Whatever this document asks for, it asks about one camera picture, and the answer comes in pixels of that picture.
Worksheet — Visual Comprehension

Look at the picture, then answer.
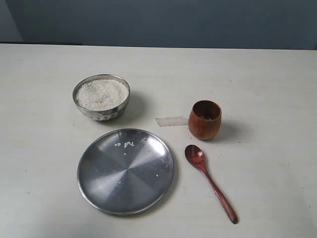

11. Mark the dark red wooden spoon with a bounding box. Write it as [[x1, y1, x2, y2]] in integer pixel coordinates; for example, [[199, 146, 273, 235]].
[[185, 144, 238, 224]]

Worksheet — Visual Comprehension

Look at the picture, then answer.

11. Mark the brown wooden cup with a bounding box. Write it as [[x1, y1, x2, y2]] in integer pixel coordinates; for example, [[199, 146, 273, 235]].
[[188, 100, 222, 140]]

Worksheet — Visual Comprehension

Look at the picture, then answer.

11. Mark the steel bowl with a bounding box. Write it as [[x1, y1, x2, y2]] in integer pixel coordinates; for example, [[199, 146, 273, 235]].
[[72, 74, 130, 121]]

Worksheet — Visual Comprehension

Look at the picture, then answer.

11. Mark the clear tape strip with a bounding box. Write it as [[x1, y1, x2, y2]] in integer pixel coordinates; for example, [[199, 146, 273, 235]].
[[156, 117, 188, 127]]

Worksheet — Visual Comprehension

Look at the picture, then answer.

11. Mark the round steel plate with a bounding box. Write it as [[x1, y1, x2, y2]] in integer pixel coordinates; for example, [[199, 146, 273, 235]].
[[77, 128, 175, 216]]

